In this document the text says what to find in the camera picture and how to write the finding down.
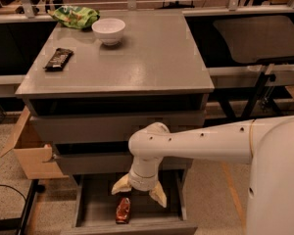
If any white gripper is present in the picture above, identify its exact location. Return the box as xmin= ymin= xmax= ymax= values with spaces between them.
xmin=111 ymin=170 xmax=167 ymax=208

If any red coke can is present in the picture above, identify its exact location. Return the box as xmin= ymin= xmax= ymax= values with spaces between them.
xmin=116 ymin=197 xmax=131 ymax=224

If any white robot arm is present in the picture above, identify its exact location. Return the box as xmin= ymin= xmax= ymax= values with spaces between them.
xmin=112 ymin=116 xmax=294 ymax=235

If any grey open bottom drawer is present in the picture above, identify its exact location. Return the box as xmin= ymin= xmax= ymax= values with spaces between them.
xmin=61 ymin=170 xmax=197 ymax=235

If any grey middle drawer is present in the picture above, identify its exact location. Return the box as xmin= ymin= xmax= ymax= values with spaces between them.
xmin=52 ymin=142 xmax=196 ymax=176

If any grey top drawer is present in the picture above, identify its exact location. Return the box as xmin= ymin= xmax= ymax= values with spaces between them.
xmin=30 ymin=111 xmax=205 ymax=144

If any grey drawer cabinet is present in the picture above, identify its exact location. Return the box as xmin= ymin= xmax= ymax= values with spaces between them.
xmin=15 ymin=10 xmax=216 ymax=235

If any brown cardboard box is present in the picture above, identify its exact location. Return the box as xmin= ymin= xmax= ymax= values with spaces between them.
xmin=0 ymin=107 xmax=67 ymax=179

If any dark chocolate bar wrapper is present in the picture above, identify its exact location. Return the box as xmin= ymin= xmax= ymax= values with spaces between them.
xmin=44 ymin=48 xmax=74 ymax=71

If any white ceramic bowl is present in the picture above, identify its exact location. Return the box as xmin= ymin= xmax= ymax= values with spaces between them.
xmin=92 ymin=18 xmax=125 ymax=46

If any green chip bag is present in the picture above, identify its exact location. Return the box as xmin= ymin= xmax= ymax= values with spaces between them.
xmin=48 ymin=5 xmax=100 ymax=29

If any metal railing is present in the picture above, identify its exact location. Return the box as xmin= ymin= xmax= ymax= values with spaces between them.
xmin=9 ymin=0 xmax=294 ymax=20

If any black metal table frame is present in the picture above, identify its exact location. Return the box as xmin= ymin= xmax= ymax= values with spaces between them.
xmin=204 ymin=58 xmax=294 ymax=127

